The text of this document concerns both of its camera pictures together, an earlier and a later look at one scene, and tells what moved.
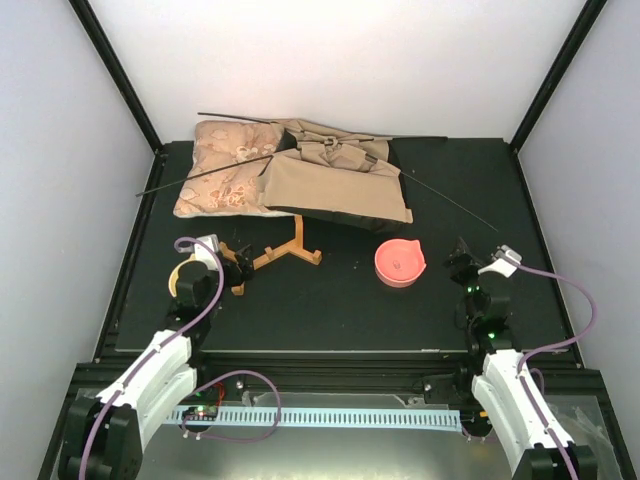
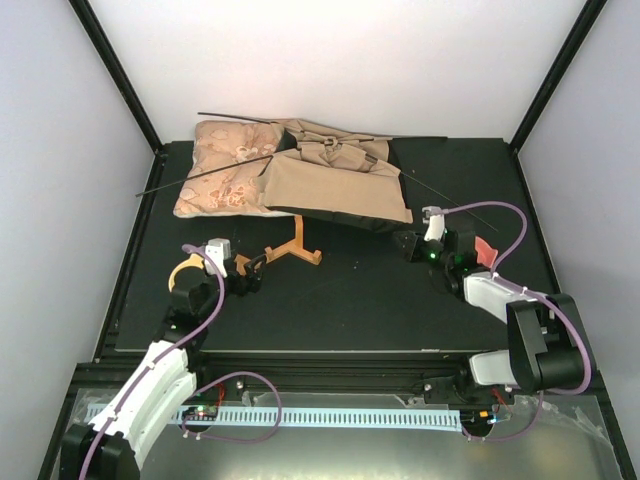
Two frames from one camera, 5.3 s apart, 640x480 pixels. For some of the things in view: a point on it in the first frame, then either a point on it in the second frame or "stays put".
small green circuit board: (203, 412) stays put
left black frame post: (103, 45) stays put
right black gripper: (455, 259) → (411, 251)
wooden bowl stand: (295, 247) stays put
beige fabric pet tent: (335, 175) stays put
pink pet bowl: (399, 262) → (485, 254)
